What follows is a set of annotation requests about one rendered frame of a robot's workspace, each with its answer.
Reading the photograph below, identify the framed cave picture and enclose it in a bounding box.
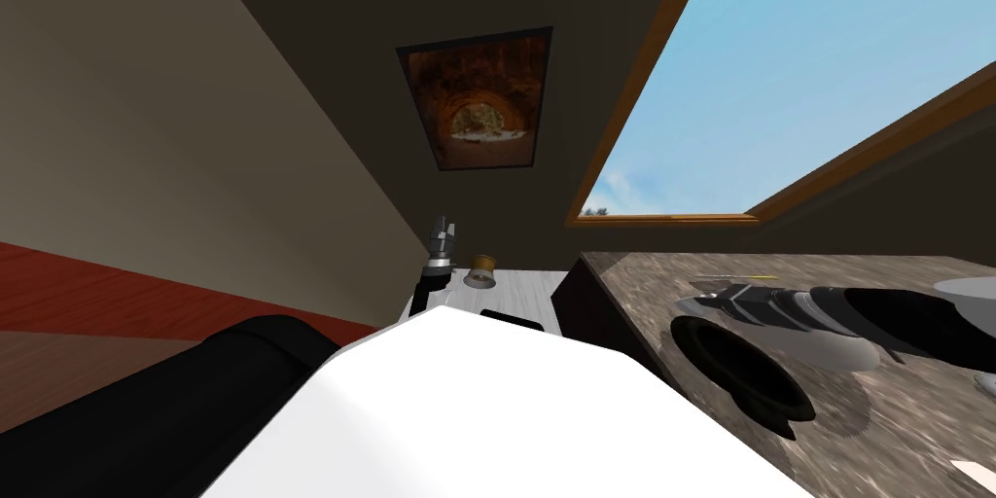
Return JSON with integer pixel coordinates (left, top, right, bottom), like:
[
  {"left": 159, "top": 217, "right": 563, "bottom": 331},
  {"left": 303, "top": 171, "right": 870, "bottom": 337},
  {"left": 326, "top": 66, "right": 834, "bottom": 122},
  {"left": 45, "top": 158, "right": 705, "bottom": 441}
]
[{"left": 396, "top": 26, "right": 554, "bottom": 172}]

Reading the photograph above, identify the white round dish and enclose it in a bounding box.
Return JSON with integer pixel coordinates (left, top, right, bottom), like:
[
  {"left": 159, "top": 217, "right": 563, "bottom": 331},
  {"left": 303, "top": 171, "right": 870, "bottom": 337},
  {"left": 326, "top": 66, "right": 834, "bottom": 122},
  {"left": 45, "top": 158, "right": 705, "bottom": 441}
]
[{"left": 932, "top": 276, "right": 996, "bottom": 302}]

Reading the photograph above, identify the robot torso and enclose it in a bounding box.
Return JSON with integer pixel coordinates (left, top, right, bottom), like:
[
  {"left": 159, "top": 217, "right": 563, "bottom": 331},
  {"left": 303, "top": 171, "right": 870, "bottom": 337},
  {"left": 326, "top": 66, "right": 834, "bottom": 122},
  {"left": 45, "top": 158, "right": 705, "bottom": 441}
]
[{"left": 200, "top": 304, "right": 815, "bottom": 498}]

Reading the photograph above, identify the pale grey bowl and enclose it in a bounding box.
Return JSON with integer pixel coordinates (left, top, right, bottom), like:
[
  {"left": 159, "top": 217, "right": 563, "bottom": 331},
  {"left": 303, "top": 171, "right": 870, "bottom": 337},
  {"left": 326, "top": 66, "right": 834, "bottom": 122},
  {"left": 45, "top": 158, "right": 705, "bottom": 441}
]
[{"left": 748, "top": 322, "right": 882, "bottom": 374}]

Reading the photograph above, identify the pale flat slab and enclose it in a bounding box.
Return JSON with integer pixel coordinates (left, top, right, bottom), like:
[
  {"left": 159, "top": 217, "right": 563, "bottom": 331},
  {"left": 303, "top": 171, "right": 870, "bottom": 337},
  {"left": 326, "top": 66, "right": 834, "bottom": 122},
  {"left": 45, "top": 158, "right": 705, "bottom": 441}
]
[{"left": 949, "top": 459, "right": 996, "bottom": 494}]

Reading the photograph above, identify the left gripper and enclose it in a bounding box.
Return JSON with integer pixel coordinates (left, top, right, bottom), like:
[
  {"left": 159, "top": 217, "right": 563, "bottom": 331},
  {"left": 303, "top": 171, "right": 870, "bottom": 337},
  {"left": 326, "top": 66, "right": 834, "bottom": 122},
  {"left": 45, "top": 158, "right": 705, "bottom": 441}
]
[{"left": 427, "top": 215, "right": 459, "bottom": 257}]

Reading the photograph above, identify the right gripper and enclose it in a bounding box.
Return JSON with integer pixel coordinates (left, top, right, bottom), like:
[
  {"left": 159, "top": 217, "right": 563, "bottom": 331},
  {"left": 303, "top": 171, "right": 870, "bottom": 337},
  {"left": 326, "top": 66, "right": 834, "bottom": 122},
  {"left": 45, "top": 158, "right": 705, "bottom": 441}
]
[{"left": 674, "top": 279, "right": 781, "bottom": 326}]

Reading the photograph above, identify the black bowl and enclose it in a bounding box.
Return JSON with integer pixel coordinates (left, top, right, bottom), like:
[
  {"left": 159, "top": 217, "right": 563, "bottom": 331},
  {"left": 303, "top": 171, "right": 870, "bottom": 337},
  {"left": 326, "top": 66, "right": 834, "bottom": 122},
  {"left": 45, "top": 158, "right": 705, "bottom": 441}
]
[{"left": 669, "top": 314, "right": 818, "bottom": 442}]

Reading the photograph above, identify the white wooden table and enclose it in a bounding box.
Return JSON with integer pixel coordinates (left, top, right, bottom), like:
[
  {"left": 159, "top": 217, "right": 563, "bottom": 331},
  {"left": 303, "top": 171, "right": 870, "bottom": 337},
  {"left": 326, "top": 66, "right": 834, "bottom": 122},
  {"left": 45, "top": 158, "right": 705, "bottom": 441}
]
[{"left": 399, "top": 267, "right": 570, "bottom": 332}]

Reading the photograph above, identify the wooden framed window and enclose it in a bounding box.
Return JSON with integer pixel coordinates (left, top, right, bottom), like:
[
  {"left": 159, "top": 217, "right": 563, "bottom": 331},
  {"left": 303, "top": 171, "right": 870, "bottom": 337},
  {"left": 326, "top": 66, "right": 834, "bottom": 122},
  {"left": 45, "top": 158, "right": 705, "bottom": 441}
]
[{"left": 564, "top": 0, "right": 996, "bottom": 230}]

